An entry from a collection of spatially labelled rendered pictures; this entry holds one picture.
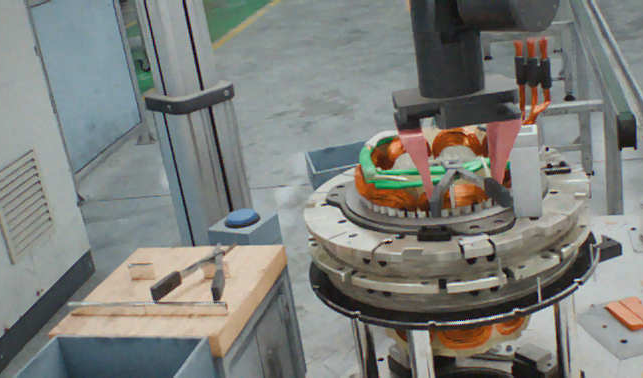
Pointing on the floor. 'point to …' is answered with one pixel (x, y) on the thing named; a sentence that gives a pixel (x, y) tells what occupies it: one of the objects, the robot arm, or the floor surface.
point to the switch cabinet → (24, 193)
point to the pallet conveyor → (612, 102)
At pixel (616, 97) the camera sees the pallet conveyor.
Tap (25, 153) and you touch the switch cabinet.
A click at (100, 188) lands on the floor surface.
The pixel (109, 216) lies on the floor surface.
